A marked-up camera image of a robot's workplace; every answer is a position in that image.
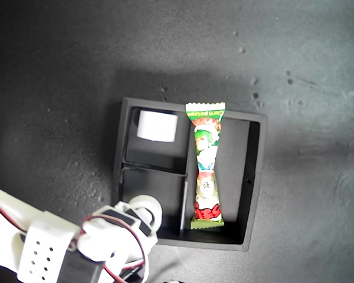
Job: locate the black camera box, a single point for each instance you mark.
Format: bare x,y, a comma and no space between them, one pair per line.
76,268

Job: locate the small white tape roll green core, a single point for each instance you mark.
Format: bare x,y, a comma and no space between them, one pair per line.
149,202

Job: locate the large white tape roll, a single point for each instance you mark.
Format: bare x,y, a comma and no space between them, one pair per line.
156,126

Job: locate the green printed snack bar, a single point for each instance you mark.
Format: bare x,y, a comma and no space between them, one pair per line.
206,141

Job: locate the black tray with wells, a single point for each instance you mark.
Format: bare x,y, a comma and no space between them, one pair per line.
236,177

